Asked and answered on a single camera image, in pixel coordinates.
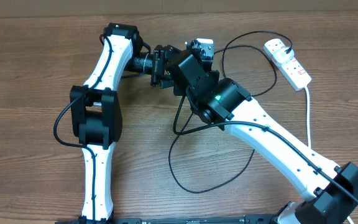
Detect black charger cable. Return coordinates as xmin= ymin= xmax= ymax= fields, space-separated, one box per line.
xmin=168 ymin=30 xmax=293 ymax=194

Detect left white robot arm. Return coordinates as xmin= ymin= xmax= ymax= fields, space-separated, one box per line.
xmin=70 ymin=23 xmax=173 ymax=223

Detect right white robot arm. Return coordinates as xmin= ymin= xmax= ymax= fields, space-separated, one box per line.
xmin=165 ymin=50 xmax=358 ymax=223

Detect white charger plug adapter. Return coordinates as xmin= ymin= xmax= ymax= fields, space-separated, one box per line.
xmin=273 ymin=47 xmax=295 ymax=65

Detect white power strip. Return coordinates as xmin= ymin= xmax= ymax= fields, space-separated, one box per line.
xmin=264 ymin=39 xmax=311 ymax=91

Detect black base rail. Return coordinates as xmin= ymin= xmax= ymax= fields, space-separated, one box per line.
xmin=56 ymin=214 xmax=275 ymax=224

